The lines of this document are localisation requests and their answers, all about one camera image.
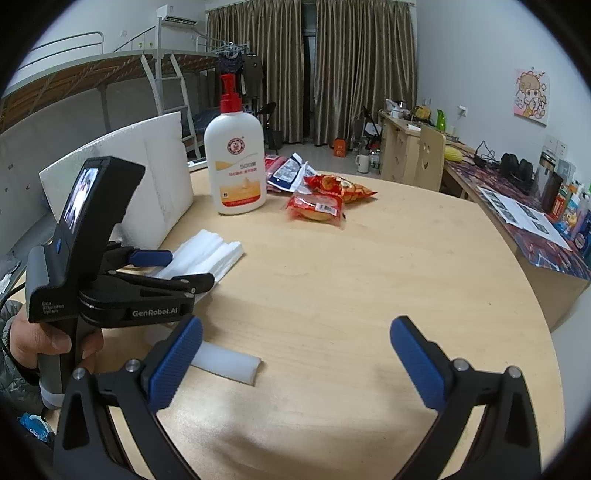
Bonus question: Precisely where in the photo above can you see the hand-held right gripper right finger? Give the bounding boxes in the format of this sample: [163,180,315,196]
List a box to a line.
[390,316,542,480]

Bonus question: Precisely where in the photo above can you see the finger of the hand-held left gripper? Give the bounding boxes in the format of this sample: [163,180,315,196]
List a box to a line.
[104,244,175,269]
[99,271,216,296]

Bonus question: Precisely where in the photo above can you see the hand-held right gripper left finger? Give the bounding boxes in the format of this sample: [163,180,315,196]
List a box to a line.
[53,316,204,480]

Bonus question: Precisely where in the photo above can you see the white foam sheet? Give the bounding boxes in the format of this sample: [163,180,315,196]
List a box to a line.
[152,229,245,283]

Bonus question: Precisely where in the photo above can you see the white foam strip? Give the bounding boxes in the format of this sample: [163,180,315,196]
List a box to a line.
[143,329,262,387]

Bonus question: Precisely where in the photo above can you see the white foam box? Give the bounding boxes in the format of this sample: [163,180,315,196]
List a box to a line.
[39,111,195,251]

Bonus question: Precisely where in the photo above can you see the person's left forearm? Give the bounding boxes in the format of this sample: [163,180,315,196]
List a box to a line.
[0,300,44,411]

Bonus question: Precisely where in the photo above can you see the person's left hand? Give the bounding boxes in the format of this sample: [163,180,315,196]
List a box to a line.
[8,318,105,377]

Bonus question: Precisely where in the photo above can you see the white lotion bottle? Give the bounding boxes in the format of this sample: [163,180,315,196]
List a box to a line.
[204,74,269,216]

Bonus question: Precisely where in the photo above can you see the blue white cloth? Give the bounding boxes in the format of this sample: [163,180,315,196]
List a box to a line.
[18,412,57,445]

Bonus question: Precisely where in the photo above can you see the dark blue snack packet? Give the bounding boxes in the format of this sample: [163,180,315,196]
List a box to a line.
[268,154,308,193]

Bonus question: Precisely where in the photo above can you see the red bread packet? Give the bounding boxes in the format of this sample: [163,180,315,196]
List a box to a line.
[285,193,347,230]

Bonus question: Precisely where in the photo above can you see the white bed ladder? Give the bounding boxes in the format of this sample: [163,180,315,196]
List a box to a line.
[170,53,202,158]

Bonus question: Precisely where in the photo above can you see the dark patterned table cloth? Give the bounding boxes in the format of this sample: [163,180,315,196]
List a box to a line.
[444,151,591,281]

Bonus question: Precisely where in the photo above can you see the black tripod stand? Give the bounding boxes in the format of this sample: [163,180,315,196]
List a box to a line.
[255,102,278,156]

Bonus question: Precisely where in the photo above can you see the red orange snack bag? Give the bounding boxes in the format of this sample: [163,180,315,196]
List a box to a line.
[302,173,378,204]

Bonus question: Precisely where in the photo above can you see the printed paper sheet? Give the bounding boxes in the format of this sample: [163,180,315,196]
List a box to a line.
[477,185,574,250]

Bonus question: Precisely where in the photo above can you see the wooden chair with smiley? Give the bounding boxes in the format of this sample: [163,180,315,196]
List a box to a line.
[414,124,447,193]

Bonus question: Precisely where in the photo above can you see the hanging clothes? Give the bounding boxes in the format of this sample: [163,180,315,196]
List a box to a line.
[216,41,265,99]

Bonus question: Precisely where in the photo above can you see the light wooden desk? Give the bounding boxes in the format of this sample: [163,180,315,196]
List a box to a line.
[378,110,476,184]

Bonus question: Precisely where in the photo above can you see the black headphones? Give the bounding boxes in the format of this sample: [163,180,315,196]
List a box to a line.
[501,152,537,184]

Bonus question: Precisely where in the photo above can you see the row of toiletry bottles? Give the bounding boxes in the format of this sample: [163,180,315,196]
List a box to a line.
[537,154,591,256]

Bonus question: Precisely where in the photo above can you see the brown curtain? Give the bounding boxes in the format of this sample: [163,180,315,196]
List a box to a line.
[314,0,417,149]
[206,2,306,144]

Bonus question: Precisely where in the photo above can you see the white air conditioner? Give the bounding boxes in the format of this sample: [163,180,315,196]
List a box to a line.
[159,5,197,22]

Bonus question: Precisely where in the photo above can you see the black cables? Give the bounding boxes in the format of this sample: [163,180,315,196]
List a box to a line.
[473,140,502,170]

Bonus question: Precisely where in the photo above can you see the cartoon wall poster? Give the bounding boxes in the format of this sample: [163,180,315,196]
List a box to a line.
[513,68,550,127]

